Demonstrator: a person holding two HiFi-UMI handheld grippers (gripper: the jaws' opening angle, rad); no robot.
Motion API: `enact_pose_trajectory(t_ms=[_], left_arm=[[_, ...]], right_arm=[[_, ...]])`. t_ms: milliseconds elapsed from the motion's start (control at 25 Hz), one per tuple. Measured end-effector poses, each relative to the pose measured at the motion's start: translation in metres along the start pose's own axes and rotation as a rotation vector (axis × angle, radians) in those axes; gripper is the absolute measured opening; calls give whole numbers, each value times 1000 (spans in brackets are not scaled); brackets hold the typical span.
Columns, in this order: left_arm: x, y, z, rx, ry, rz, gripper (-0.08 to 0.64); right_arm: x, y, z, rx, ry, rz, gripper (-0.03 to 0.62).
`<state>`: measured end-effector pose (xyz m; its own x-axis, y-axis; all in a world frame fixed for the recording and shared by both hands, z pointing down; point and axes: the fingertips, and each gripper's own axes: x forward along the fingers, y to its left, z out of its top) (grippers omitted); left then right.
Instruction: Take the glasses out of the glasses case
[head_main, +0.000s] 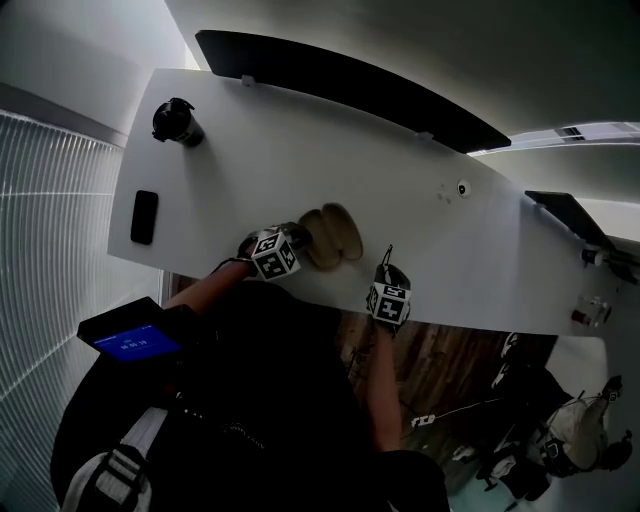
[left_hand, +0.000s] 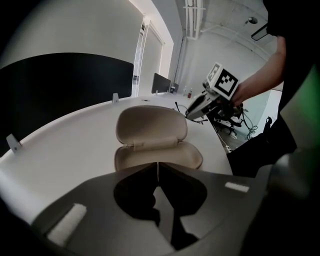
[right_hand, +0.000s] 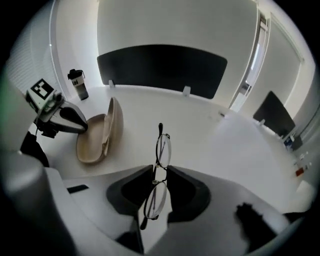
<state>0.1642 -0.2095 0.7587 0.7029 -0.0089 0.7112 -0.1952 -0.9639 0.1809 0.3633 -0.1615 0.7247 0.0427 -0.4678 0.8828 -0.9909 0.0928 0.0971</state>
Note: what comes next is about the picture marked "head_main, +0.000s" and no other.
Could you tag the white window blinds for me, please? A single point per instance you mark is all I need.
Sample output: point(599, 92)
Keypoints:
point(50, 250)

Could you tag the brown glasses case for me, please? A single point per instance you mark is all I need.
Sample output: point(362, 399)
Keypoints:
point(332, 240)

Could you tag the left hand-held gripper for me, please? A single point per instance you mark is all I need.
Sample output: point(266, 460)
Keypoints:
point(272, 257)

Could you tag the black smartphone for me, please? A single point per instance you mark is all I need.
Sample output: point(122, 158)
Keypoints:
point(144, 217)

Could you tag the person's black shirt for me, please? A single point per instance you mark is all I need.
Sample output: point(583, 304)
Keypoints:
point(275, 400)

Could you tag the person's right forearm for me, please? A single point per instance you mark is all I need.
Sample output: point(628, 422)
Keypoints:
point(385, 390)

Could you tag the black white shoe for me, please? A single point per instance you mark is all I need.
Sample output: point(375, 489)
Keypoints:
point(510, 345)
point(501, 375)

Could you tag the white power strip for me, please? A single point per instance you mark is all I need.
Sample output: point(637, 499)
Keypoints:
point(423, 420)

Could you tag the black device with blue screen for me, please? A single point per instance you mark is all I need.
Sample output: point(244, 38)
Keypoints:
point(132, 340)

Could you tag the white divider clip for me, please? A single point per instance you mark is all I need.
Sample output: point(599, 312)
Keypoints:
point(248, 80)
point(424, 135)

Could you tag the person's left forearm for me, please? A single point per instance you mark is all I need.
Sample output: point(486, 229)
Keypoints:
point(210, 285)

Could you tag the clear small container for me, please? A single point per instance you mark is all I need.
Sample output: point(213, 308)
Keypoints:
point(592, 310)

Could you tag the long black desk divider panel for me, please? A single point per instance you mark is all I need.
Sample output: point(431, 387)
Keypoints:
point(360, 90)

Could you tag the black tumbler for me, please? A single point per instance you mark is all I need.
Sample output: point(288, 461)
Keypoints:
point(177, 122)

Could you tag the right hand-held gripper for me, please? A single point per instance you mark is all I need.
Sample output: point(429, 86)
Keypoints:
point(390, 305)

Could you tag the short black desk divider panel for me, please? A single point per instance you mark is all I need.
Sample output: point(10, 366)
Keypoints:
point(565, 215)

